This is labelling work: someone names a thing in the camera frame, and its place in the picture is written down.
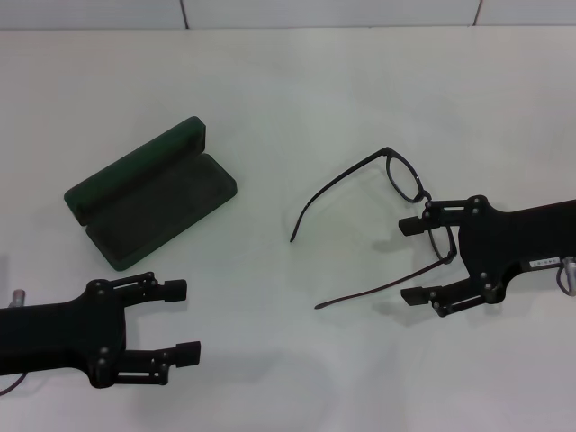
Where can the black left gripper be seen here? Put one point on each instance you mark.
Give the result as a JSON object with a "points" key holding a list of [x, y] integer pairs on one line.
{"points": [[58, 335]]}

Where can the black glasses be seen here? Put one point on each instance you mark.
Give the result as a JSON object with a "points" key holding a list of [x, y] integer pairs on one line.
{"points": [[388, 152]]}

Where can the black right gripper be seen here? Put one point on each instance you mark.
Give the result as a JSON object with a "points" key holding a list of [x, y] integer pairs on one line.
{"points": [[504, 238]]}

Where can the green glasses case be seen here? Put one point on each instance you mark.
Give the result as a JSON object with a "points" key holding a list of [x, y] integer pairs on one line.
{"points": [[157, 211]]}

